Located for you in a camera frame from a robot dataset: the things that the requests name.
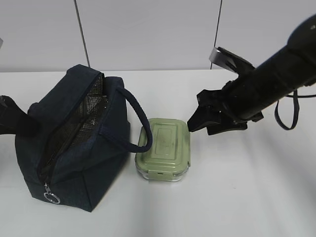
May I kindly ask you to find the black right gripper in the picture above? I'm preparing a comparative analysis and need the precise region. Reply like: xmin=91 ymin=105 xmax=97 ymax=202
xmin=187 ymin=80 xmax=263 ymax=135

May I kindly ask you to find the green lid glass container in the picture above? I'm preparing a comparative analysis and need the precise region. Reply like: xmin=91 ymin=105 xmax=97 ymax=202
xmin=135 ymin=118 xmax=191 ymax=182

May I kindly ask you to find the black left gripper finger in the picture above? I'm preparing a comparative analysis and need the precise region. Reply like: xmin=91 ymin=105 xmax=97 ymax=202
xmin=0 ymin=95 xmax=41 ymax=136

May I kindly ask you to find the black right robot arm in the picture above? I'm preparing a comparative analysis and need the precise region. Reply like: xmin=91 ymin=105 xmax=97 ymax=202
xmin=187 ymin=16 xmax=316 ymax=135

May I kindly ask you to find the navy insulated lunch bag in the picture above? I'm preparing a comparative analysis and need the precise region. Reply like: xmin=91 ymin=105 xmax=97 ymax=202
xmin=15 ymin=65 xmax=153 ymax=212

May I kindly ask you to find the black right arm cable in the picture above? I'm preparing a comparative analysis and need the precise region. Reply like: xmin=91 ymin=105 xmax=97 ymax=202
xmin=274 ymin=88 xmax=316 ymax=130

